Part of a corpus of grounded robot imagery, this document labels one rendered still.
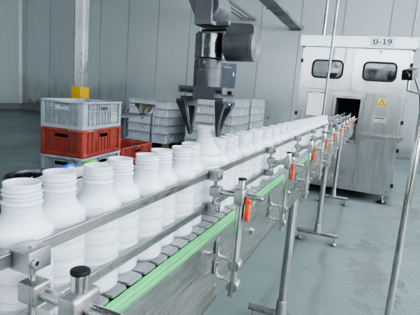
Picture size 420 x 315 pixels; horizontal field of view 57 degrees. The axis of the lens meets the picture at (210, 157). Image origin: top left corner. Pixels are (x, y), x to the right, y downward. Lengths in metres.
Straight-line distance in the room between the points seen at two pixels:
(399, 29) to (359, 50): 5.67
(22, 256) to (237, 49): 0.53
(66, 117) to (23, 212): 2.82
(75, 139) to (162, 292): 2.64
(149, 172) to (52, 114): 2.74
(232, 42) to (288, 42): 10.49
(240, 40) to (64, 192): 0.45
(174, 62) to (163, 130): 4.67
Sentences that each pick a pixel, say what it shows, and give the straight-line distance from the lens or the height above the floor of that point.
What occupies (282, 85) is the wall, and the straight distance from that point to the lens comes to 11.17.
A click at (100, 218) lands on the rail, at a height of 1.11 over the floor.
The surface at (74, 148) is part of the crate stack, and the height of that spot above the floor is 0.74.
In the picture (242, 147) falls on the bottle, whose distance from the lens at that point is 1.02.
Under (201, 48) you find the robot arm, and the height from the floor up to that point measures 1.35.
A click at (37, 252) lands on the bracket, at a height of 1.11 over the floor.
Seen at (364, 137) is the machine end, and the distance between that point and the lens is 5.42.
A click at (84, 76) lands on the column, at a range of 11.20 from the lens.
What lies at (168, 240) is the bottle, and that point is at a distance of 0.68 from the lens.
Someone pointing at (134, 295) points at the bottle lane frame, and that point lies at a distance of 0.56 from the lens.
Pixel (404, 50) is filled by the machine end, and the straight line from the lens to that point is 5.45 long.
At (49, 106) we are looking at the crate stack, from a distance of 3.31.
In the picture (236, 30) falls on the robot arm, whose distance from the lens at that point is 0.78.
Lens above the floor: 1.27
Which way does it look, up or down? 10 degrees down
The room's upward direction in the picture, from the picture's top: 5 degrees clockwise
